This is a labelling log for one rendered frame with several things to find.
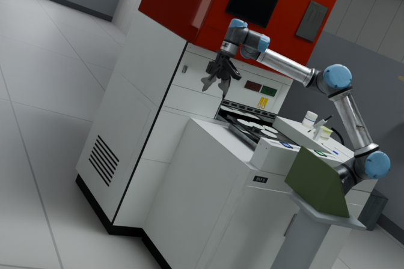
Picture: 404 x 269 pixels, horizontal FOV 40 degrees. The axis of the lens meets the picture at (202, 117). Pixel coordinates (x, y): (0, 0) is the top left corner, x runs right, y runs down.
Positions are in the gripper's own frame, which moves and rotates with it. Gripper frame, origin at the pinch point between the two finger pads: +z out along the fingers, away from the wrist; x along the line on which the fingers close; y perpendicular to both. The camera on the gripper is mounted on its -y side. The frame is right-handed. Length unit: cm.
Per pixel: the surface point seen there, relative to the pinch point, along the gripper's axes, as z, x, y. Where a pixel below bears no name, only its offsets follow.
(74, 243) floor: 103, -6, 60
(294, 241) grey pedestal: 49, -44, -41
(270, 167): 23, -43, -13
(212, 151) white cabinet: 29, -39, 21
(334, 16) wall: -136, -432, 239
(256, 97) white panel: -5, -81, 40
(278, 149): 13.7, -42.3, -14.2
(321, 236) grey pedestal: 42, -50, -49
